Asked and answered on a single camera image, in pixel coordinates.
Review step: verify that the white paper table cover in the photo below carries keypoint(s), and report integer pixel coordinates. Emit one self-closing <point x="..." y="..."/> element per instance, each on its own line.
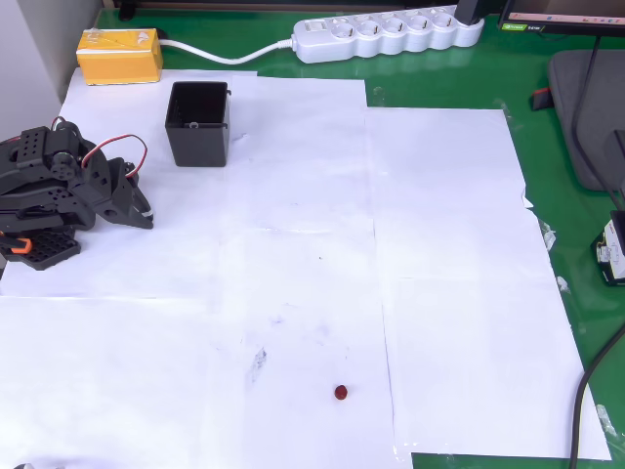
<point x="303" y="254"/>

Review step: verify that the white power strip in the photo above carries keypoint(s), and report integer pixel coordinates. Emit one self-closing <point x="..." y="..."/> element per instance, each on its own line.
<point x="390" y="34"/>

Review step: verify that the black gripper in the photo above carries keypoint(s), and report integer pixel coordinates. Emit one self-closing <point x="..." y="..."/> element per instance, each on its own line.
<point x="118" y="205"/>

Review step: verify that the black orange table clamp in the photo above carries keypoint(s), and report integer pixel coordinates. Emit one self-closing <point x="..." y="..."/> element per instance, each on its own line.
<point x="17" y="244"/>

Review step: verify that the black square container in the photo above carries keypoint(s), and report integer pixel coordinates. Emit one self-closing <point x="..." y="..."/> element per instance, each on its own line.
<point x="199" y="124"/>

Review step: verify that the yellow cardboard box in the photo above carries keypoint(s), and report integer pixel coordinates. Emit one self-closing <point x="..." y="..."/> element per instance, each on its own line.
<point x="119" y="56"/>

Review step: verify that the small black green device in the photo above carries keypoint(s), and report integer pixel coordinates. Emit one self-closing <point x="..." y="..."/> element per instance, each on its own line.
<point x="610" y="249"/>

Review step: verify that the black power plug adapter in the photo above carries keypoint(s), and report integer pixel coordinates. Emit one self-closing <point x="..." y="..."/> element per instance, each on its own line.
<point x="470" y="11"/>

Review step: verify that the green desk mat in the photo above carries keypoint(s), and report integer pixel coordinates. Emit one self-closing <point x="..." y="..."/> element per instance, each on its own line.
<point x="439" y="80"/>

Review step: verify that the small red pawn piece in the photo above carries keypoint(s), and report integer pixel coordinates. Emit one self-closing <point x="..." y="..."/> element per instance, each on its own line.
<point x="341" y="392"/>

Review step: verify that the computer monitor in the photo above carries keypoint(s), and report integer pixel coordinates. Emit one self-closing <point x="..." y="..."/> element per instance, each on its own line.
<point x="561" y="14"/>

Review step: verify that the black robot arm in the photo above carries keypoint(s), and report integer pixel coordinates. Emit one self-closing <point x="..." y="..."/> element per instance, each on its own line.
<point x="34" y="166"/>

